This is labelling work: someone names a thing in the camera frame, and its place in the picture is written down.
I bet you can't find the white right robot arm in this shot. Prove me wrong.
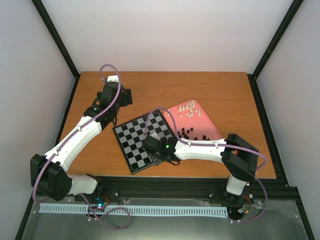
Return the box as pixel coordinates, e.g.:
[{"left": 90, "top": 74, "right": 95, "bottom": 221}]
[{"left": 141, "top": 133, "right": 259, "bottom": 196}]

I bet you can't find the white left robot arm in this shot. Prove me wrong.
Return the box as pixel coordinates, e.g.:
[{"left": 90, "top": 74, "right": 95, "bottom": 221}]
[{"left": 30, "top": 81, "right": 133, "bottom": 202}]

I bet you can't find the black and grey chessboard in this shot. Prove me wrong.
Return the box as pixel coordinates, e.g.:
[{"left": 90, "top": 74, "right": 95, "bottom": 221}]
[{"left": 112, "top": 110, "right": 174, "bottom": 175}]

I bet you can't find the pink plastic tray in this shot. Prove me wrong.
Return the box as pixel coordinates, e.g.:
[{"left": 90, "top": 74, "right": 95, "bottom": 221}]
[{"left": 163, "top": 100, "right": 222, "bottom": 141}]

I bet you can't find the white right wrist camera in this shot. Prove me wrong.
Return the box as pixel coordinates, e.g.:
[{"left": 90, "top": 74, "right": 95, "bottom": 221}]
[{"left": 151, "top": 133, "right": 161, "bottom": 141}]

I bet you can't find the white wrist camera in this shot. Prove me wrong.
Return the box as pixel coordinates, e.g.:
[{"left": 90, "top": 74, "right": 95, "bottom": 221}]
[
  {"left": 151, "top": 133, "right": 161, "bottom": 141},
  {"left": 106, "top": 75, "right": 119, "bottom": 83}
]

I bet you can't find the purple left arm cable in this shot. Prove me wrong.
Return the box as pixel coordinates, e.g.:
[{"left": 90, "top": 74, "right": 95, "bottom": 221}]
[{"left": 32, "top": 64, "right": 132, "bottom": 230}]

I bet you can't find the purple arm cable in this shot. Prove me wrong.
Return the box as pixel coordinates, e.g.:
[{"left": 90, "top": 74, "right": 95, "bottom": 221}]
[
  {"left": 144, "top": 107, "right": 269, "bottom": 224},
  {"left": 32, "top": 64, "right": 132, "bottom": 230}
]

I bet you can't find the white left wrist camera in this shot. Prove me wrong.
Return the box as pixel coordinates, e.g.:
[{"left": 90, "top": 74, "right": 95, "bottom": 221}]
[{"left": 106, "top": 75, "right": 119, "bottom": 83}]

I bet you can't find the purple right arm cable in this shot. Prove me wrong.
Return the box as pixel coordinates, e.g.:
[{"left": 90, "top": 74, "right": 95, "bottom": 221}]
[{"left": 144, "top": 107, "right": 269, "bottom": 224}]

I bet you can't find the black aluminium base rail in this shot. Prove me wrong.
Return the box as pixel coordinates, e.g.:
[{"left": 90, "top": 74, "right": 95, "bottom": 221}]
[{"left": 86, "top": 176, "right": 302, "bottom": 207}]

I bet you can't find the black left frame post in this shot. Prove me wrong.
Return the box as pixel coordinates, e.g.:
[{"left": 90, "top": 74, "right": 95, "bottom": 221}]
[{"left": 31, "top": 0, "right": 81, "bottom": 79}]

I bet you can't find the black frame post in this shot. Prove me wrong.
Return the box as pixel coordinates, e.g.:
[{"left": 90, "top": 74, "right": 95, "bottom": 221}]
[
  {"left": 31, "top": 0, "right": 81, "bottom": 79},
  {"left": 251, "top": 0, "right": 305, "bottom": 78}
]

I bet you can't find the light blue slotted cable duct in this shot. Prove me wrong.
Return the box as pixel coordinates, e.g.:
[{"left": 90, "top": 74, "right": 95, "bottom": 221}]
[{"left": 38, "top": 203, "right": 228, "bottom": 218}]

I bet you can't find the black right frame post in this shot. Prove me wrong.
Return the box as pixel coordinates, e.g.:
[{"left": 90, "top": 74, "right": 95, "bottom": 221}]
[{"left": 251, "top": 0, "right": 305, "bottom": 78}]

